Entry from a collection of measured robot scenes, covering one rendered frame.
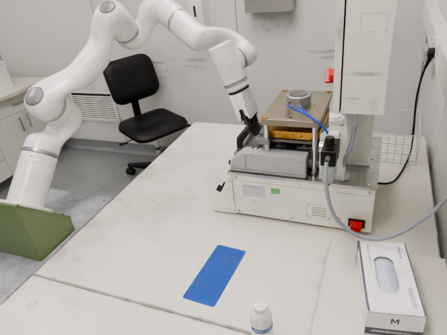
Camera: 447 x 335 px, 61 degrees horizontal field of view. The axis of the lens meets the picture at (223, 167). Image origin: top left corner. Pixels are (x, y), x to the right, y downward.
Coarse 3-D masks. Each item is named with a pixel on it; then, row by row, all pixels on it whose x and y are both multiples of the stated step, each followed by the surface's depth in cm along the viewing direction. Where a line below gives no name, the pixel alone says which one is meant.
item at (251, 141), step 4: (248, 136) 139; (252, 136) 139; (256, 136) 139; (244, 140) 137; (248, 140) 136; (252, 140) 136; (256, 140) 128; (244, 144) 134; (248, 144) 134; (252, 144) 133; (256, 144) 129; (240, 148) 132; (236, 152) 129
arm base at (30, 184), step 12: (24, 156) 128; (36, 156) 128; (48, 156) 130; (24, 168) 127; (36, 168) 127; (48, 168) 130; (12, 180) 128; (24, 180) 126; (36, 180) 127; (48, 180) 131; (12, 192) 125; (24, 192) 125; (36, 192) 127; (48, 192) 132; (24, 204) 122; (36, 204) 127
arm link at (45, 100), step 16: (96, 16) 131; (112, 16) 129; (128, 16) 135; (96, 32) 133; (112, 32) 132; (128, 32) 138; (96, 48) 134; (80, 64) 134; (96, 64) 135; (48, 80) 131; (64, 80) 131; (80, 80) 134; (32, 96) 127; (48, 96) 127; (64, 96) 131; (32, 112) 128; (48, 112) 129
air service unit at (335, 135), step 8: (328, 136) 99; (336, 136) 106; (320, 144) 104; (328, 144) 99; (336, 144) 102; (328, 152) 99; (336, 152) 99; (328, 160) 98; (336, 160) 101; (328, 168) 102; (336, 168) 107; (328, 176) 103; (328, 184) 106
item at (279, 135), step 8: (328, 112) 130; (328, 120) 132; (272, 128) 122; (280, 128) 121; (288, 128) 121; (296, 128) 120; (304, 128) 120; (320, 128) 118; (272, 136) 122; (280, 136) 121; (288, 136) 120; (296, 136) 119; (304, 136) 118
